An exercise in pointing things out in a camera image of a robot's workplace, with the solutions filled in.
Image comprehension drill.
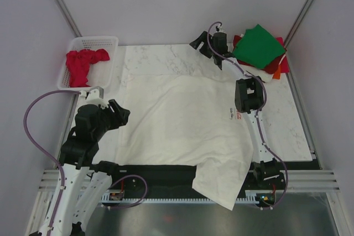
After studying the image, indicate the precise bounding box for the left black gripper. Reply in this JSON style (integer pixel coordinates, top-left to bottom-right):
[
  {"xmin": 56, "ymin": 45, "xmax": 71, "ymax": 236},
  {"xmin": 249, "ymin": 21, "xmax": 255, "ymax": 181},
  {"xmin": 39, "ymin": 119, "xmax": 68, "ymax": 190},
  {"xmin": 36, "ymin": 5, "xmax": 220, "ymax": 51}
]
[{"xmin": 93, "ymin": 98, "xmax": 131, "ymax": 139}]

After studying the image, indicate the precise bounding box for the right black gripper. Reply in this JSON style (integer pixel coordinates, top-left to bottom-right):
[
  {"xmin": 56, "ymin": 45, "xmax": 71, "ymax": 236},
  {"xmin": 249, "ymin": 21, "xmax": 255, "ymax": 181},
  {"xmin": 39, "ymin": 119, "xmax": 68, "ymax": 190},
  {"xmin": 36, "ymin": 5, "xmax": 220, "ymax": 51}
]
[{"xmin": 189, "ymin": 31, "xmax": 216, "ymax": 59}]

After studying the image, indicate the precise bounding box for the white coca-cola t-shirt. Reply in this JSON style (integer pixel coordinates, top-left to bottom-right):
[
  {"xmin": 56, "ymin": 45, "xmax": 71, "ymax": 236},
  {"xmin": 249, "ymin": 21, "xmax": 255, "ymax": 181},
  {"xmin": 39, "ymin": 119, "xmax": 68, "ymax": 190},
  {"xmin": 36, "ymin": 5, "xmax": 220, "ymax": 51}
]
[{"xmin": 116, "ymin": 75, "xmax": 253, "ymax": 210}]

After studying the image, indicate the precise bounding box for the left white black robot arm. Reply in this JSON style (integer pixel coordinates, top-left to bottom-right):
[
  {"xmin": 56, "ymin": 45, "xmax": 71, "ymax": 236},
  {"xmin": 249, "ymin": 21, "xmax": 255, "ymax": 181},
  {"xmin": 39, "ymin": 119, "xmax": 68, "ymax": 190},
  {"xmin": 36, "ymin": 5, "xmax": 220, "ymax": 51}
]
[{"xmin": 34, "ymin": 99, "xmax": 130, "ymax": 235}]

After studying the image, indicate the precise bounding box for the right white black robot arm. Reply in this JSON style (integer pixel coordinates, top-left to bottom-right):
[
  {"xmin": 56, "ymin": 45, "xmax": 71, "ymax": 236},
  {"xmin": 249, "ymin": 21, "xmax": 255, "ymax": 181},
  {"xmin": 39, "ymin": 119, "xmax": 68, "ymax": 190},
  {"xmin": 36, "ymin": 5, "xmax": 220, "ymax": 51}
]
[{"xmin": 189, "ymin": 30, "xmax": 287, "ymax": 190}]

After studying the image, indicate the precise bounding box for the white plastic basket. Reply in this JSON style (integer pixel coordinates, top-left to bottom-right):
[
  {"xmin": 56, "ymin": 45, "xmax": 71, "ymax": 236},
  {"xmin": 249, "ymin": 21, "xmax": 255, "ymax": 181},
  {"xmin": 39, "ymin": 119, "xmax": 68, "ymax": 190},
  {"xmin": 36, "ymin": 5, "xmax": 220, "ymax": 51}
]
[{"xmin": 57, "ymin": 36, "xmax": 118, "ymax": 91}]

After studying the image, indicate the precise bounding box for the crumpled red t-shirt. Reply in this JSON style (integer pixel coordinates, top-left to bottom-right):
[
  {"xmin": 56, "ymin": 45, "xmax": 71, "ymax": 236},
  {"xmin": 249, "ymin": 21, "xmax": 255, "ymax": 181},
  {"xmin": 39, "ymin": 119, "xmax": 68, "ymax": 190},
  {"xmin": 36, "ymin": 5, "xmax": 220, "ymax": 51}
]
[{"xmin": 66, "ymin": 49, "xmax": 110, "ymax": 87}]

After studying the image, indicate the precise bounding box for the folded dark red t-shirt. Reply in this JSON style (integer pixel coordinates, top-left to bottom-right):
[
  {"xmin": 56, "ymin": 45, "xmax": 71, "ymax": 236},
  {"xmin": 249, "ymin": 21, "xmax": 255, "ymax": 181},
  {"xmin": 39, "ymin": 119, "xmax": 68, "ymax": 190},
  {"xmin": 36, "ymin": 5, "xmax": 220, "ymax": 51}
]
[{"xmin": 233, "ymin": 35, "xmax": 283, "ymax": 74}]

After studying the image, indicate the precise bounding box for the folded orange t-shirt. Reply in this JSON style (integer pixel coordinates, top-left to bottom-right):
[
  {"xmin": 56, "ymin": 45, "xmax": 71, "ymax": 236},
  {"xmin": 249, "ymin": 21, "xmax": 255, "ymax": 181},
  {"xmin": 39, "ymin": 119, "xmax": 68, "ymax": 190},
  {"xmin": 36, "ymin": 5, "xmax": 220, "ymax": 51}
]
[{"xmin": 273, "ymin": 65, "xmax": 282, "ymax": 80}]

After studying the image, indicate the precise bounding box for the folded pink red t-shirt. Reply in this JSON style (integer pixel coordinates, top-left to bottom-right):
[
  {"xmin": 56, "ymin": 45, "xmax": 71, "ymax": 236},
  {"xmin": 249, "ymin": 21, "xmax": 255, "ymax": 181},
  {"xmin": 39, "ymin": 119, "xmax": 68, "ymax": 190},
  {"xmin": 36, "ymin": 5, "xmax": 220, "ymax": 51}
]
[{"xmin": 277, "ymin": 48, "xmax": 290, "ymax": 74}]

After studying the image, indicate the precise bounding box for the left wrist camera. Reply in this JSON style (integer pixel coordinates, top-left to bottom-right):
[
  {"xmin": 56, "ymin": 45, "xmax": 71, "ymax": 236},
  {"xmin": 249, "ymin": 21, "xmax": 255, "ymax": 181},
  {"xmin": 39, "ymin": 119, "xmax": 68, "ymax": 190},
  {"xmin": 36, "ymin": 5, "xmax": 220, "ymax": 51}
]
[{"xmin": 79, "ymin": 86, "xmax": 108, "ymax": 109}]

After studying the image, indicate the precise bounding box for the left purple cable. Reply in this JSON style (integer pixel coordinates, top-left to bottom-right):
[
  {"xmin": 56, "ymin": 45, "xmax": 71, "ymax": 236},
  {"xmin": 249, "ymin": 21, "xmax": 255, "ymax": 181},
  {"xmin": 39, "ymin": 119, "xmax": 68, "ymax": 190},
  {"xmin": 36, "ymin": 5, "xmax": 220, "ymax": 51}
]
[{"xmin": 23, "ymin": 90, "xmax": 147, "ymax": 231}]

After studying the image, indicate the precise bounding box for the purple cable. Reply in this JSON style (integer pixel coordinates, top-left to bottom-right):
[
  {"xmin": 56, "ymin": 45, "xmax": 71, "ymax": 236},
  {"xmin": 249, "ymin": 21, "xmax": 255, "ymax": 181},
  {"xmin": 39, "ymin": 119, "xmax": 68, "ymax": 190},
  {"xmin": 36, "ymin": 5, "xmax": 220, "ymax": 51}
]
[
  {"xmin": 207, "ymin": 22, "xmax": 288, "ymax": 211},
  {"xmin": 23, "ymin": 90, "xmax": 147, "ymax": 231}
]

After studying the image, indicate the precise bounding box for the white slotted cable duct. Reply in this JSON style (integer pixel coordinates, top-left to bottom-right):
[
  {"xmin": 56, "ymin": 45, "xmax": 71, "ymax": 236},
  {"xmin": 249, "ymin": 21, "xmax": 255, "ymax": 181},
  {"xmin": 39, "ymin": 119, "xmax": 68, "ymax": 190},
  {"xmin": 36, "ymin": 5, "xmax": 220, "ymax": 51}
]
[{"xmin": 100, "ymin": 190, "xmax": 276, "ymax": 204}]

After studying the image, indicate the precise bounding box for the left aluminium corner post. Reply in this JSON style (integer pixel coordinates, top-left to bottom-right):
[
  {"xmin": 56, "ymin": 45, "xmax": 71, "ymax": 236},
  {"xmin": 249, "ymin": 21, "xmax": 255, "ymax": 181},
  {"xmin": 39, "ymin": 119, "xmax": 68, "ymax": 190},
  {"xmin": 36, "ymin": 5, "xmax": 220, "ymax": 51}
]
[{"xmin": 54, "ymin": 0, "xmax": 82, "ymax": 37}]

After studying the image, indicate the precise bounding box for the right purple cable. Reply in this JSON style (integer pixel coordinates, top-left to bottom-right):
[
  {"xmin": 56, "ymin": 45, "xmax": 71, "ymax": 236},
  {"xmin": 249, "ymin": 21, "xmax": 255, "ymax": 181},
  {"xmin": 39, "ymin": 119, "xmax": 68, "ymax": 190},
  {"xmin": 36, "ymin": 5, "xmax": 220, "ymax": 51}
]
[{"xmin": 207, "ymin": 22, "xmax": 288, "ymax": 211}]

